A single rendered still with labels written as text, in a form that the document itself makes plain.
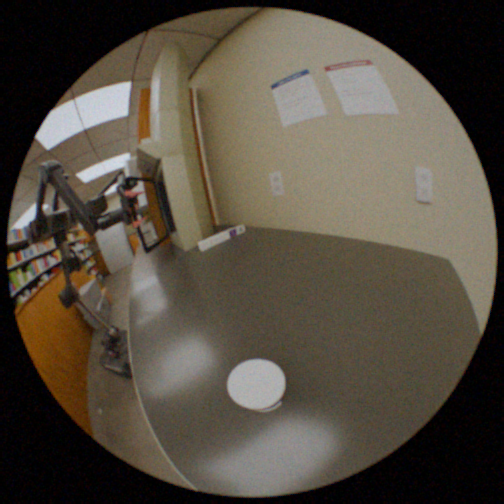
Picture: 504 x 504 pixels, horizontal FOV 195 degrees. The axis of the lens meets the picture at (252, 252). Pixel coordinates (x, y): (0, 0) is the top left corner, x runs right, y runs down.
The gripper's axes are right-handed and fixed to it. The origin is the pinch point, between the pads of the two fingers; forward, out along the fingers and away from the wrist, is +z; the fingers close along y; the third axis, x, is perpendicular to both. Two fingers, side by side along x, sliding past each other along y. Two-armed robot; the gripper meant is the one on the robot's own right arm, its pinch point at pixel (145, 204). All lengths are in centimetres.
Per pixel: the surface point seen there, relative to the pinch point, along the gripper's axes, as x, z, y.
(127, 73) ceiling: 46, -11, 145
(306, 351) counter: -56, 6, -27
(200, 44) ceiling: 8, 43, 144
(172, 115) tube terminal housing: 9, 20, 46
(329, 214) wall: -41, 55, -19
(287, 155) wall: -25, 55, 7
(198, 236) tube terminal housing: 9.0, 20.8, -22.1
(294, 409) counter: -60, -1, -26
